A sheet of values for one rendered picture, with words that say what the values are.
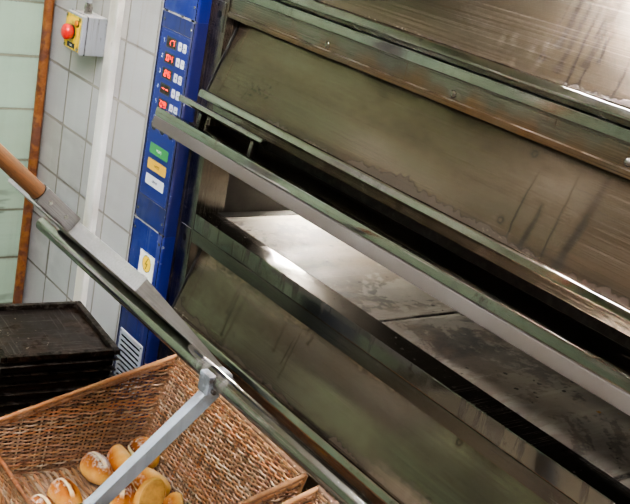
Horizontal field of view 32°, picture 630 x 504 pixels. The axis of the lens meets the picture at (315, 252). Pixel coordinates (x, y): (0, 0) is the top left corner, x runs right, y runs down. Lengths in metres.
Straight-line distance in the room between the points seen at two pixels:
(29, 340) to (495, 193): 1.26
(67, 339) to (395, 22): 1.16
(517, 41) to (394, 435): 0.74
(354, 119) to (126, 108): 0.90
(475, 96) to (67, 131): 1.56
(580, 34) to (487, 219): 0.32
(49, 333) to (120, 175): 0.46
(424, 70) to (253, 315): 0.73
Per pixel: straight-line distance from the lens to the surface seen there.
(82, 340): 2.63
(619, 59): 1.62
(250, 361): 2.32
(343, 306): 2.12
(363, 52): 2.03
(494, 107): 1.78
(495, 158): 1.79
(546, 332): 1.52
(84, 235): 1.93
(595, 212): 1.65
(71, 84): 3.09
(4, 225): 3.35
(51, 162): 3.21
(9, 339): 2.60
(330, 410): 2.13
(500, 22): 1.78
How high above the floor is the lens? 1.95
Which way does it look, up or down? 19 degrees down
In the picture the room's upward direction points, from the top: 11 degrees clockwise
